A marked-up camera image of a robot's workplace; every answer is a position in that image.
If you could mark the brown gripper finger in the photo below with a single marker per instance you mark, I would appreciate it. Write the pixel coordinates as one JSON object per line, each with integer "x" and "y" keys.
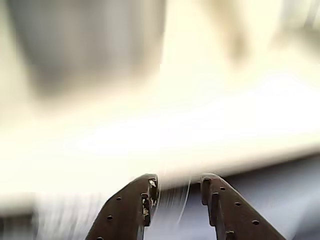
{"x": 125, "y": 207}
{"x": 237, "y": 215}

